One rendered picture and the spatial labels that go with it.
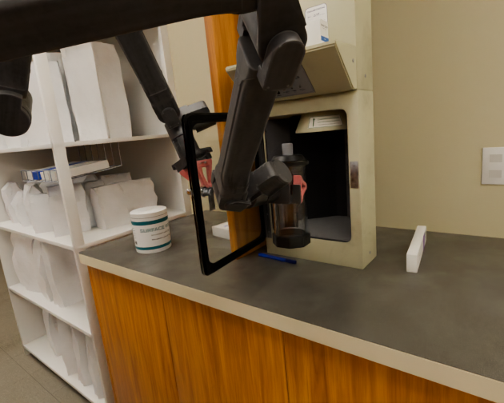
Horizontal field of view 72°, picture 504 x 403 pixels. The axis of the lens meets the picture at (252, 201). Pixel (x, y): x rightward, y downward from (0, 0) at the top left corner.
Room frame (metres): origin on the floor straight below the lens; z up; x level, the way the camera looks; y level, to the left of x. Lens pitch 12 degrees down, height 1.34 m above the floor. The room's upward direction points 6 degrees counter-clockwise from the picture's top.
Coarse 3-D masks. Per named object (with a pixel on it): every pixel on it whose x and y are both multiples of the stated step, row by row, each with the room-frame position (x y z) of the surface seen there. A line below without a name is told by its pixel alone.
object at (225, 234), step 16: (224, 112) 0.93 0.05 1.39; (208, 128) 0.87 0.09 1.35; (224, 128) 0.93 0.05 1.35; (208, 144) 0.87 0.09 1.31; (208, 160) 0.86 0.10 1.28; (208, 176) 0.86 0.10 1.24; (192, 192) 0.80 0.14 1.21; (208, 208) 0.84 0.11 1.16; (256, 208) 1.02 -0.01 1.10; (208, 224) 0.84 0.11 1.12; (224, 224) 0.89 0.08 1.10; (240, 224) 0.95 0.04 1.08; (256, 224) 1.02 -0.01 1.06; (208, 240) 0.83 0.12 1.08; (224, 240) 0.88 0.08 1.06; (240, 240) 0.94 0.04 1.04; (224, 256) 0.88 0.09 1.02
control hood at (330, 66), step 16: (320, 48) 0.81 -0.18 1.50; (336, 48) 0.80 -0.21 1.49; (352, 48) 0.86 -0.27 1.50; (304, 64) 0.86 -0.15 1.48; (320, 64) 0.84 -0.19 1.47; (336, 64) 0.82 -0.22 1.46; (352, 64) 0.86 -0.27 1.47; (320, 80) 0.88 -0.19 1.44; (336, 80) 0.86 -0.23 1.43; (352, 80) 0.85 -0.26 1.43; (304, 96) 0.94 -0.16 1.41
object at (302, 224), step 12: (288, 168) 0.86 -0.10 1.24; (300, 168) 0.87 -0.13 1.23; (276, 204) 0.88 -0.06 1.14; (300, 204) 0.87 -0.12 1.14; (276, 216) 0.88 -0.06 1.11; (288, 216) 0.86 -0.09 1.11; (300, 216) 0.86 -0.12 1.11; (276, 228) 0.88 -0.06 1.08; (288, 228) 0.86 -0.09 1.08; (300, 228) 0.86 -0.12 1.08
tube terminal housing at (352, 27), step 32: (320, 0) 0.93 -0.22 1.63; (352, 0) 0.88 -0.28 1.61; (352, 32) 0.88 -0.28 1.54; (320, 96) 0.94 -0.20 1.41; (352, 96) 0.88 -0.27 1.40; (352, 128) 0.89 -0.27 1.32; (352, 160) 0.89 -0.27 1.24; (352, 192) 0.89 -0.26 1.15; (352, 224) 0.89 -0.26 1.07; (288, 256) 1.03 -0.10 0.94; (320, 256) 0.96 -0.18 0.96; (352, 256) 0.89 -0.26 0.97
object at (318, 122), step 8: (320, 112) 0.98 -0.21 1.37; (328, 112) 0.97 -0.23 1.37; (336, 112) 0.98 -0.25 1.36; (344, 112) 0.99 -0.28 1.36; (304, 120) 1.01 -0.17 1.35; (312, 120) 0.98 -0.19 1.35; (320, 120) 0.97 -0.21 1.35; (328, 120) 0.96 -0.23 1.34; (336, 120) 0.96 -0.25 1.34; (344, 120) 0.97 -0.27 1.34; (304, 128) 0.99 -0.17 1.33; (312, 128) 0.97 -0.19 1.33; (320, 128) 0.96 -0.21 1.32; (328, 128) 0.96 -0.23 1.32; (336, 128) 0.96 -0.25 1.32; (344, 128) 0.96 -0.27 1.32
